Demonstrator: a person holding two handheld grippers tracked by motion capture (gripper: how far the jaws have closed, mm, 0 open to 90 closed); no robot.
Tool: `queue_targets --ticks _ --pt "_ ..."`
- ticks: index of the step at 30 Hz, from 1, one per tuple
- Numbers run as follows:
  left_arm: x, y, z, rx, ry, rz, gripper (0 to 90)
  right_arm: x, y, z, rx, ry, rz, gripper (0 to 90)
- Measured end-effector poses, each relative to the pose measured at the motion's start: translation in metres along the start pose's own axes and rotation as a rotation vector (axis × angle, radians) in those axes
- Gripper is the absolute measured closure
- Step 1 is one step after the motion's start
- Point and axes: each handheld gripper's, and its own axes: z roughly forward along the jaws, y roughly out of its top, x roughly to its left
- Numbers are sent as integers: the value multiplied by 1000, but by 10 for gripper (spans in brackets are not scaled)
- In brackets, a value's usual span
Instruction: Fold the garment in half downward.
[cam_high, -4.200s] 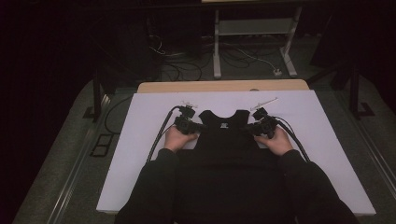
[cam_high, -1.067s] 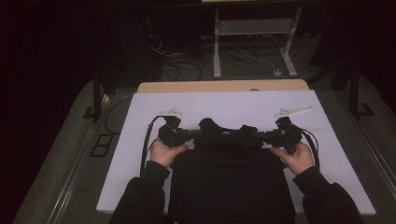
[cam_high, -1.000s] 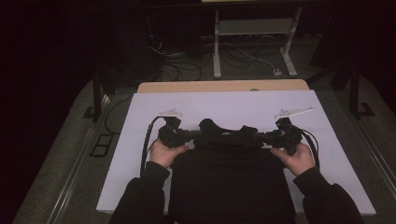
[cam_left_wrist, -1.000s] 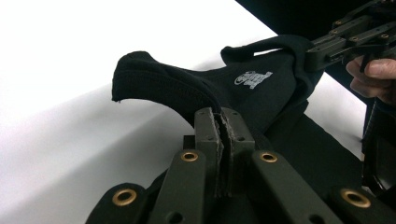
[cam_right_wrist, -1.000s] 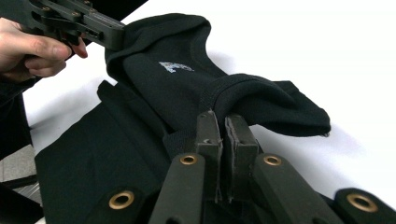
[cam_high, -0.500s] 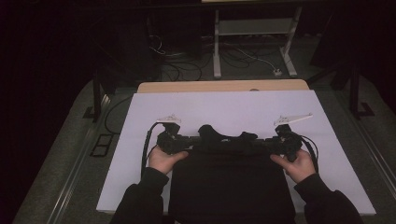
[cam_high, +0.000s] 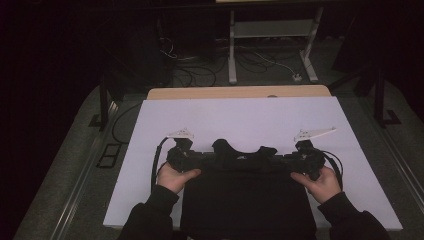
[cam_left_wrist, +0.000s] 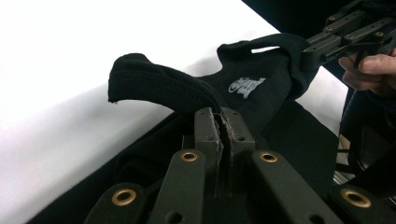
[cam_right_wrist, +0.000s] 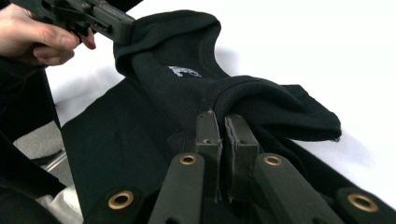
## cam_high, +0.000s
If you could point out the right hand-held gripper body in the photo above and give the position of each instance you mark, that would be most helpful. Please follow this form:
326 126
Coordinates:
308 160

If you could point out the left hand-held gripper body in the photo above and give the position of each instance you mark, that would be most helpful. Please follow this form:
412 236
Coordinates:
181 160

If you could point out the black tank top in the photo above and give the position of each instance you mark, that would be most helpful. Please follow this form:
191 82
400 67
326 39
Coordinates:
246 200

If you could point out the person's left hand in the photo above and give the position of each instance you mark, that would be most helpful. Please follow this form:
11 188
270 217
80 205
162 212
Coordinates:
171 180

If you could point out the person's right hand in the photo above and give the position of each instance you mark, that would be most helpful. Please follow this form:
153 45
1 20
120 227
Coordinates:
323 186

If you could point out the white board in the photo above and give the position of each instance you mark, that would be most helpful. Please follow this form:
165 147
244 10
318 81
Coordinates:
240 116

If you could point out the round grey table grommet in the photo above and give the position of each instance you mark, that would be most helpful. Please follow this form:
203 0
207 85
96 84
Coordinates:
272 96

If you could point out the black floor socket box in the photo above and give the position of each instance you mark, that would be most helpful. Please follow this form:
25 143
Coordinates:
108 156

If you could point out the white plug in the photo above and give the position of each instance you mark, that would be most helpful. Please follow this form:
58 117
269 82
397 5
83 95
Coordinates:
297 78

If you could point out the black metal stand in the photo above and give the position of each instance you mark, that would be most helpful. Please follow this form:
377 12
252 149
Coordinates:
379 100
104 100

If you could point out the metal floor rail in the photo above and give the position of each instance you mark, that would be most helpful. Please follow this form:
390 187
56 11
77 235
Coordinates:
413 190
75 200

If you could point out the white metal desk frame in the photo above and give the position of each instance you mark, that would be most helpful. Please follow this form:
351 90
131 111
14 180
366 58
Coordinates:
273 28

